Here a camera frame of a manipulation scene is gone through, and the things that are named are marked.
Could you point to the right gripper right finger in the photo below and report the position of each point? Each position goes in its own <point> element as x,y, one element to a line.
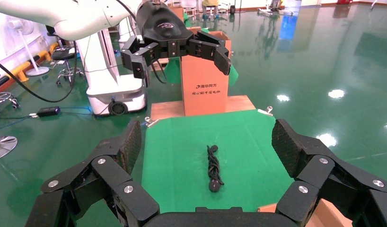
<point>319,169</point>

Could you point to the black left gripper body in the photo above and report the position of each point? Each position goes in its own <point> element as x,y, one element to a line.
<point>162,25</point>

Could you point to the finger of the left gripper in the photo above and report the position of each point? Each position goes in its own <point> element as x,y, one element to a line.
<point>135,56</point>
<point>212,50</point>

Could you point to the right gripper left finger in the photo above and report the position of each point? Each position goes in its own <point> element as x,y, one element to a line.
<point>105,175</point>

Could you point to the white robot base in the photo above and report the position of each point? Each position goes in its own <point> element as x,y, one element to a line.
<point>102,75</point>

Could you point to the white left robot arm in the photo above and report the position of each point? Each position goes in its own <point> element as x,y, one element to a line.
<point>71,18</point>

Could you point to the plain small cardboard box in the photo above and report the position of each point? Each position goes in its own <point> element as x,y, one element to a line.
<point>179,12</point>

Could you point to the tall printed cardboard box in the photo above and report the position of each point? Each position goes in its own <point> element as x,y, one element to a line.
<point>204,94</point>

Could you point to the flat open cardboard box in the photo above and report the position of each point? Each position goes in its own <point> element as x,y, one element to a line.
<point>325,217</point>

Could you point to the silver binder clip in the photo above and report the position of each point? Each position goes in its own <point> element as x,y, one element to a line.
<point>151,121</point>
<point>265,110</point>

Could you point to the black round stool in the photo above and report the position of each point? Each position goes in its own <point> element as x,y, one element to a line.
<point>63,55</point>

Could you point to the green table cloth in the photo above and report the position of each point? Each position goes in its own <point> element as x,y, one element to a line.
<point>181,163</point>

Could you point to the black power adapter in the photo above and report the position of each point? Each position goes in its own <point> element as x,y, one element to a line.
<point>48,111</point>

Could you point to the white standing fan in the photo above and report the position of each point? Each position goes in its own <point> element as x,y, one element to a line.
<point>36,71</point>

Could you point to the chrome stool base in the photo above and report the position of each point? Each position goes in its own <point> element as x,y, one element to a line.
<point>2,147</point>

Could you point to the yellow floor barrier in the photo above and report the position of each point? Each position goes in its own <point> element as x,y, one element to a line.
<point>22,73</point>

